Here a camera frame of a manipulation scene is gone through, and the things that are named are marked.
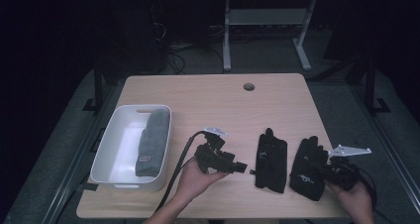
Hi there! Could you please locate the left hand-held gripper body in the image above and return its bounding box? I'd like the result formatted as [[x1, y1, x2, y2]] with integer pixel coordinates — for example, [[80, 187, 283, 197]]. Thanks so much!
[[193, 126, 236, 175]]

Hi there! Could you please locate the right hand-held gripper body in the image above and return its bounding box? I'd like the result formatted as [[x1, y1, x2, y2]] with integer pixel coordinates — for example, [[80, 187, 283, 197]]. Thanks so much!
[[325, 145, 372, 192]]

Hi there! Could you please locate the black glove with white print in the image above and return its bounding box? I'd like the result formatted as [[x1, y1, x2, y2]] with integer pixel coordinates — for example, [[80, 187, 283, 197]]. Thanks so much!
[[288, 135, 331, 202]]

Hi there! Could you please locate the black glove with clip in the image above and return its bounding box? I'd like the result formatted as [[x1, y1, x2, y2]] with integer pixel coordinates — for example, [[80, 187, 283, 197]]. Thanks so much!
[[254, 127, 288, 194]]

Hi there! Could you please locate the grey mitten with label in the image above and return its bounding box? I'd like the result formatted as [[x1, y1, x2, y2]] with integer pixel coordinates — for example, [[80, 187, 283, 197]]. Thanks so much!
[[135, 108, 171, 178]]

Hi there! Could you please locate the white plastic bin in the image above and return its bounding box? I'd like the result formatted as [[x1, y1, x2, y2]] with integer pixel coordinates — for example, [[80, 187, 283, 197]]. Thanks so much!
[[89, 104, 172, 189]]

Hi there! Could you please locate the person's left hand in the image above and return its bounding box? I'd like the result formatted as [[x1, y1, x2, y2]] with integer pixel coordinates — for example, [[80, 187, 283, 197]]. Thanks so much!
[[173, 167, 230, 206]]

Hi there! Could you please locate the black metal stand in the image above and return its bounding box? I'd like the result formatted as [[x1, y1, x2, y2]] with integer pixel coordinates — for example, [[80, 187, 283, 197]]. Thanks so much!
[[82, 59, 104, 113], [364, 54, 392, 117]]

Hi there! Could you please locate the black computer tower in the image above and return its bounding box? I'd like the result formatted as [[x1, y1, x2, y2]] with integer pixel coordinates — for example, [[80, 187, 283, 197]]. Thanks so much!
[[107, 0, 172, 77]]

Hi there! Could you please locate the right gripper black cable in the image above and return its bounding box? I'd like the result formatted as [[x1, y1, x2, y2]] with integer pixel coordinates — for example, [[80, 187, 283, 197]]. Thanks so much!
[[350, 165, 378, 212]]

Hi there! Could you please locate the tangle of floor cables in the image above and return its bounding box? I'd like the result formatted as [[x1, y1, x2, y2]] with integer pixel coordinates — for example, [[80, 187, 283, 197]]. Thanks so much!
[[166, 24, 226, 75]]

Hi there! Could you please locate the white metal desk frame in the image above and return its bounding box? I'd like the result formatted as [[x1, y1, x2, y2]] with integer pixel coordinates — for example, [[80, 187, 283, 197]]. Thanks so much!
[[221, 0, 319, 72]]

